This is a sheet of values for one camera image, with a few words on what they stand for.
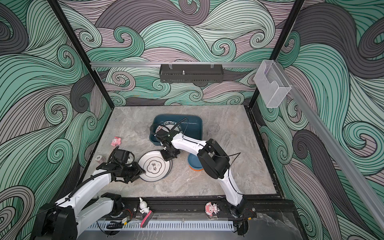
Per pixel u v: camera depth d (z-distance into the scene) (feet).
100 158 2.80
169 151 2.50
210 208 2.34
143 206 2.34
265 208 2.46
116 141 3.12
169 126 3.48
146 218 2.20
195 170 2.73
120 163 2.16
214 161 1.70
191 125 3.60
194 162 2.68
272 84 2.55
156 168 2.82
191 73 3.14
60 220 1.29
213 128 3.42
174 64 3.06
